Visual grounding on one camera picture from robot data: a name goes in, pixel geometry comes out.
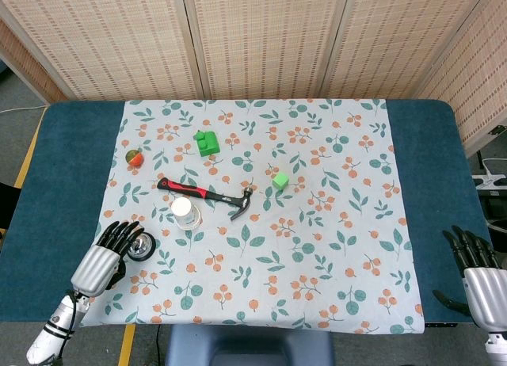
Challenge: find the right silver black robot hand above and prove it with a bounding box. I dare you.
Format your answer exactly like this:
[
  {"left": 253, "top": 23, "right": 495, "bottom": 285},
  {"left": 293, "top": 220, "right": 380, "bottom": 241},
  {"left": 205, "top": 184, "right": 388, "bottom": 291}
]
[{"left": 432, "top": 224, "right": 507, "bottom": 334}]

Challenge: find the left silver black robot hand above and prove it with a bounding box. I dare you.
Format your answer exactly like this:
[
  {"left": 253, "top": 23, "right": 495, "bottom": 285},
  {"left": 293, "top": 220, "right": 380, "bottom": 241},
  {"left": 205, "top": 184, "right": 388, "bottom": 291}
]
[{"left": 71, "top": 220, "right": 145, "bottom": 298}]

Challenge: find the black round lid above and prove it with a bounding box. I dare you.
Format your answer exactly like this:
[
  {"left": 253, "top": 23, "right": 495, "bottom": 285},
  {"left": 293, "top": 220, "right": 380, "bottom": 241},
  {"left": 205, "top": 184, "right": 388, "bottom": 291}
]
[{"left": 127, "top": 231, "right": 156, "bottom": 262}]

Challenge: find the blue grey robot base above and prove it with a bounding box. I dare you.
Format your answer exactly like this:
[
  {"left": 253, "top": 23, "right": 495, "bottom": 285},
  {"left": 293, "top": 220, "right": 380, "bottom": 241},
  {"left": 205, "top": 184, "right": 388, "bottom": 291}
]
[{"left": 165, "top": 324, "right": 334, "bottom": 366}]

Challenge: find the blue table mat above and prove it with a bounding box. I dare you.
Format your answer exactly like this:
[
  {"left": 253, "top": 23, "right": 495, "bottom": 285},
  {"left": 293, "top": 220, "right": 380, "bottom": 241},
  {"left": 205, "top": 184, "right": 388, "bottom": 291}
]
[{"left": 0, "top": 99, "right": 494, "bottom": 324}]

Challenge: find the orange green toy fruit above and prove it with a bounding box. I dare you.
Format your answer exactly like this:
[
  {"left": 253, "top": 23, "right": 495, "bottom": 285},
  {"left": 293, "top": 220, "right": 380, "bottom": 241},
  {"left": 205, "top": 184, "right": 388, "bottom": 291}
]
[{"left": 125, "top": 147, "right": 144, "bottom": 168}]

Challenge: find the red black claw hammer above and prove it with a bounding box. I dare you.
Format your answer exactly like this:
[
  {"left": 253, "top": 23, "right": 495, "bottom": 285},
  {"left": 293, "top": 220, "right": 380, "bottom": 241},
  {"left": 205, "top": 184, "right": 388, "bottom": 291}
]
[{"left": 156, "top": 177, "right": 256, "bottom": 222}]

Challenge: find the green toy building block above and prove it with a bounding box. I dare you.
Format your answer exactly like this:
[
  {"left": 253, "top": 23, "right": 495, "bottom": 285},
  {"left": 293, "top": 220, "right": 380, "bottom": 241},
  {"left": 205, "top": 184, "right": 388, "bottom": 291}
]
[{"left": 193, "top": 131, "right": 221, "bottom": 158}]

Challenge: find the floral patterned tablecloth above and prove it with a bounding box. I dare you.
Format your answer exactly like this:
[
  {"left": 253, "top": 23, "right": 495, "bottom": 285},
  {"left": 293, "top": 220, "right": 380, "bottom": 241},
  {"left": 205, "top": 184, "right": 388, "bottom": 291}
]
[{"left": 78, "top": 99, "right": 425, "bottom": 335}]

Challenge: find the woven bamboo folding screen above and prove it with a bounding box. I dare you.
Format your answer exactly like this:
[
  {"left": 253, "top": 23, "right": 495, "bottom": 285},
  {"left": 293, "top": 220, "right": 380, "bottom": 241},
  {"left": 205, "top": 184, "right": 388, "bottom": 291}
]
[{"left": 0, "top": 0, "right": 507, "bottom": 158}]

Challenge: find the white floor cable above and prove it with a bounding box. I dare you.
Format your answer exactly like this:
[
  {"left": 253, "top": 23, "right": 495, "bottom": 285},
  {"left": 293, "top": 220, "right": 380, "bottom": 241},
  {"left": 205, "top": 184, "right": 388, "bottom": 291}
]
[{"left": 0, "top": 105, "right": 48, "bottom": 114}]

